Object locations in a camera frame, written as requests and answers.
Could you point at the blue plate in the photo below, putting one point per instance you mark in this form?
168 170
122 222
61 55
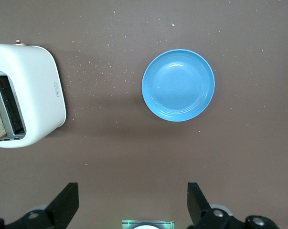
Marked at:
178 86

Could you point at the brown table cover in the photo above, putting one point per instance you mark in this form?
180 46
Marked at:
110 167

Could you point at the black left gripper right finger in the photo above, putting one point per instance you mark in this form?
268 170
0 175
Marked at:
198 210

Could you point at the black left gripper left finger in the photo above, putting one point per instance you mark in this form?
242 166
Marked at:
60 210

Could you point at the white toaster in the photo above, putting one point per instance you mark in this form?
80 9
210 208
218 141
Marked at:
36 95

